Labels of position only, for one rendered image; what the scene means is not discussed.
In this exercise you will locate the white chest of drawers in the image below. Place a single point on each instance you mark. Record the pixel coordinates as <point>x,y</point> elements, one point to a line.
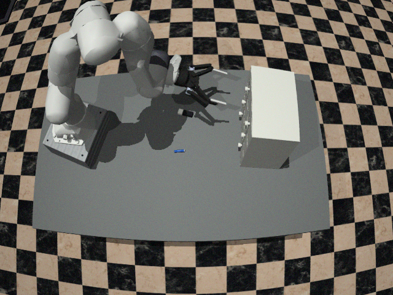
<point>275,123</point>

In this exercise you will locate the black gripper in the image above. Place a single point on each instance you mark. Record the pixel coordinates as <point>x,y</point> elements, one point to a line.
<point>190,80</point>

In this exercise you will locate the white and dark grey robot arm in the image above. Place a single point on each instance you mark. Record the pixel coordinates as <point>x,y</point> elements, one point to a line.
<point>96,38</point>

